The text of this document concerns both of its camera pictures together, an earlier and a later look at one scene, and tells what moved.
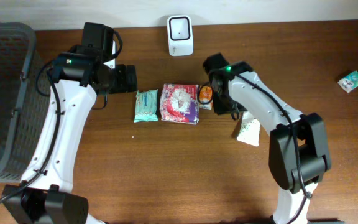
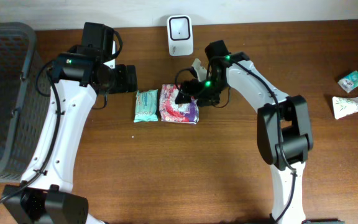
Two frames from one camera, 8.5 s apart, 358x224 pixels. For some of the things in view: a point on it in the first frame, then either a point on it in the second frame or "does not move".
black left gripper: (123, 81) does not move
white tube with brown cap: (249, 132) -> (342, 106)
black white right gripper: (219, 109) -> (196, 83)
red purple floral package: (179, 103) does not move
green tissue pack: (351, 81) does not move
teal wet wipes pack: (146, 106) does not move
